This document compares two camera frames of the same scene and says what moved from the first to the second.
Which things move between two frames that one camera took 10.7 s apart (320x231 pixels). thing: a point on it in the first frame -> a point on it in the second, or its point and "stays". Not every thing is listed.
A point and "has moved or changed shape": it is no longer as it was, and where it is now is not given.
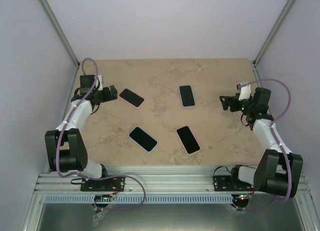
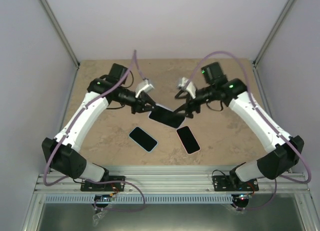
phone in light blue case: [143, 139] stays
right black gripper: [233, 99] -> [189, 102]
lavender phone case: [193, 96] has moved or changed shape
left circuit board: [103, 197] stays
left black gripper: [108, 96] -> [140, 103]
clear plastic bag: [95, 217] stays
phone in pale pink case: [188, 139] stays
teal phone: [187, 96] has moved or changed shape
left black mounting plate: [105, 185] stays
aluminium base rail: [155, 180] stays
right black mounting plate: [225, 183] stays
